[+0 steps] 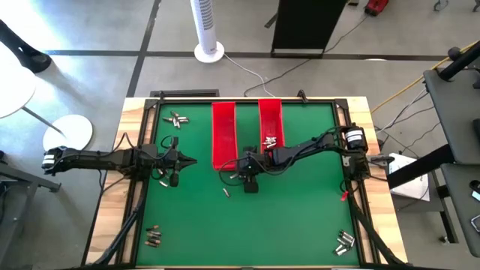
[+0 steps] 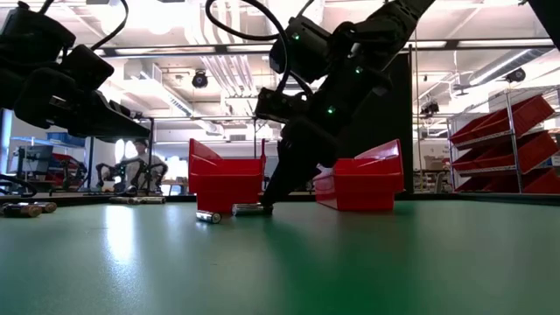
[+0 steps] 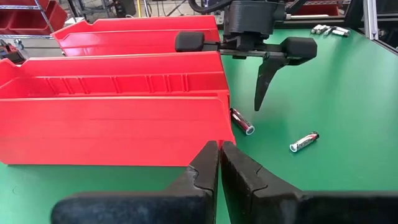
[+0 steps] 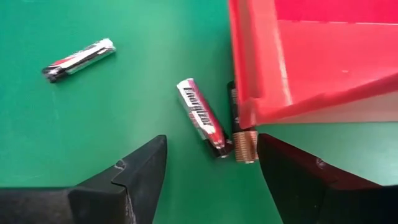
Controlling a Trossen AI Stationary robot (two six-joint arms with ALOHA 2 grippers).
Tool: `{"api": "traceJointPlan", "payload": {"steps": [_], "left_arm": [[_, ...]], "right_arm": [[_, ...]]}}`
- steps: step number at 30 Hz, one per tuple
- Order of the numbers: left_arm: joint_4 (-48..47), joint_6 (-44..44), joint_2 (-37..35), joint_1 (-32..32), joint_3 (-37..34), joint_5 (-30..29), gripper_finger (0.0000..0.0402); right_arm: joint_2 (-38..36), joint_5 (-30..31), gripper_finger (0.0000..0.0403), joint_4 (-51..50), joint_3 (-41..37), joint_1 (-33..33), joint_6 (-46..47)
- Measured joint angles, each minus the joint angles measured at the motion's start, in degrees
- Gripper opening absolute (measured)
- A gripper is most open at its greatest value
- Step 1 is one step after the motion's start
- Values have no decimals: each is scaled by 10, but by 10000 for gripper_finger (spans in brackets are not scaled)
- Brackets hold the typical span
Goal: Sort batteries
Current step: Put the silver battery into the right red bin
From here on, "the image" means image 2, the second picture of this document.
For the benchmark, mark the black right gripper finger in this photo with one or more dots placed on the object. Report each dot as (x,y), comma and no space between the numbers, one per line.
(286,179)

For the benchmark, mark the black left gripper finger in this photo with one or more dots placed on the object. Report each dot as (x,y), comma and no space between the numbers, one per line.
(109,120)

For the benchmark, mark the silver battery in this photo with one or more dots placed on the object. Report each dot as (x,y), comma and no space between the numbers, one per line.
(207,216)
(124,200)
(153,200)
(247,209)

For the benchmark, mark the long red plastic bin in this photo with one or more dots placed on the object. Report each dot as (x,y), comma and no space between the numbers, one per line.
(367,184)
(227,184)

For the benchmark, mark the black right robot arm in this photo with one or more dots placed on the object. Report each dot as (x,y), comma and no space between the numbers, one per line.
(394,26)

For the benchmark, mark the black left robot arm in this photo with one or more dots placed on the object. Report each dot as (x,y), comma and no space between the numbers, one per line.
(30,35)

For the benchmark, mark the black background robot arm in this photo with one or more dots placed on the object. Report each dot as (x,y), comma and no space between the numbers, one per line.
(155,177)
(111,175)

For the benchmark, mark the person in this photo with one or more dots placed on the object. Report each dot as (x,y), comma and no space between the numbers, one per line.
(144,162)

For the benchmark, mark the black monitor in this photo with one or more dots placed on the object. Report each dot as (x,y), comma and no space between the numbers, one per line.
(37,159)

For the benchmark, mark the black ceiling spotlight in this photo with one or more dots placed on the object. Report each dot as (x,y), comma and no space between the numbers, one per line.
(200,79)
(516,75)
(431,107)

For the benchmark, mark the green table mat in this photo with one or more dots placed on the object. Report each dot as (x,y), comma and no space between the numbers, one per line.
(350,262)

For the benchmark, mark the red shelf bin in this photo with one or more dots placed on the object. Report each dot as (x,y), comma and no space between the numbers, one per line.
(542,184)
(534,151)
(525,114)

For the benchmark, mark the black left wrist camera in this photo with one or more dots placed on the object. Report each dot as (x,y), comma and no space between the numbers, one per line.
(87,65)

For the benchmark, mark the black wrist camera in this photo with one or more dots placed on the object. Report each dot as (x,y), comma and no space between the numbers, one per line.
(87,65)
(280,105)

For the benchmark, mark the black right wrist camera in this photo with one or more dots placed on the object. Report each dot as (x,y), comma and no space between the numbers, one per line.
(280,105)

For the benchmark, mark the black aluminium table frame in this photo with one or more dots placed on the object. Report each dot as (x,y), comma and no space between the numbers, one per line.
(437,198)

